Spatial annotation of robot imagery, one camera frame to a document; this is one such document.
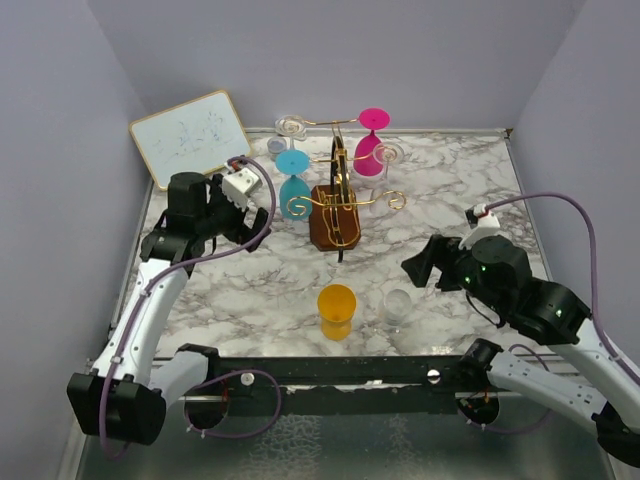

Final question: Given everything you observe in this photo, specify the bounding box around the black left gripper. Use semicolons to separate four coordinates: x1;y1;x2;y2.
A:
197;173;271;250

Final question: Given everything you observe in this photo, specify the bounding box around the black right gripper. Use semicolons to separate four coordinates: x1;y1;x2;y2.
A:
402;232;507;314

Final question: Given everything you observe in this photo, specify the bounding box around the blue plastic wine glass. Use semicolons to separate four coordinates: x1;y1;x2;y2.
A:
275;149;312;220

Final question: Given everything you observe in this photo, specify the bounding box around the short clear glass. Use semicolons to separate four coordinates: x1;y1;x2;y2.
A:
379;288;413;334

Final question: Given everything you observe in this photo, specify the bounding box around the clear champagne flute glass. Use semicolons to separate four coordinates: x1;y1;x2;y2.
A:
274;115;307;150

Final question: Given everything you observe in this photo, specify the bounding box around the pink plastic wine glass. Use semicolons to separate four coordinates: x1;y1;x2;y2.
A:
353;107;391;177

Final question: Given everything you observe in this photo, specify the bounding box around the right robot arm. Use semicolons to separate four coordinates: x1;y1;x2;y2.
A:
401;235;639;466

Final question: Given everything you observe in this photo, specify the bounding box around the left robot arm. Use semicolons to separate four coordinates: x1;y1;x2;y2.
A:
67;166;274;445

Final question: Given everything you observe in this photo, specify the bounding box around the gold and black glass rack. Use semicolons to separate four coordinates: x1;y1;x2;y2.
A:
285;117;407;263

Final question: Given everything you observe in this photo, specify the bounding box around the orange plastic wine glass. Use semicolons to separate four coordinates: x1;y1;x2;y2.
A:
317;284;357;341

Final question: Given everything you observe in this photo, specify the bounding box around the small jar of paper clips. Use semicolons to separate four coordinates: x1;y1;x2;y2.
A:
267;136;288;156

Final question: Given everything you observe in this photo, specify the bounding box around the small framed whiteboard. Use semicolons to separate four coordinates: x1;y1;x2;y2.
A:
129;90;252;191

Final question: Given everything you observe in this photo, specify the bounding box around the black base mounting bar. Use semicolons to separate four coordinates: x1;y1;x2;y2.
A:
178;344;497;416

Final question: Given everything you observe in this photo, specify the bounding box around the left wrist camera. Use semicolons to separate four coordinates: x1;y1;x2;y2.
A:
221;156;262;211

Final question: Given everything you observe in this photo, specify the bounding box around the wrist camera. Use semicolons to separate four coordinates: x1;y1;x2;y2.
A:
221;156;262;211
458;204;501;250

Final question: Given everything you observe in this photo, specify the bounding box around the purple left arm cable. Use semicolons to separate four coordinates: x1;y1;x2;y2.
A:
98;155;284;461

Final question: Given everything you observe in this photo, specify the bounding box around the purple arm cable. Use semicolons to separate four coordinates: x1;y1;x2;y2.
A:
98;155;284;461
467;192;640;435

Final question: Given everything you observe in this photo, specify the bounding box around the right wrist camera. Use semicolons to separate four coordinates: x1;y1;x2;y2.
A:
458;204;501;250

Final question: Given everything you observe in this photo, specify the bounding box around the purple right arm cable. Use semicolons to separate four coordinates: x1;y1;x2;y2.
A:
467;192;640;435

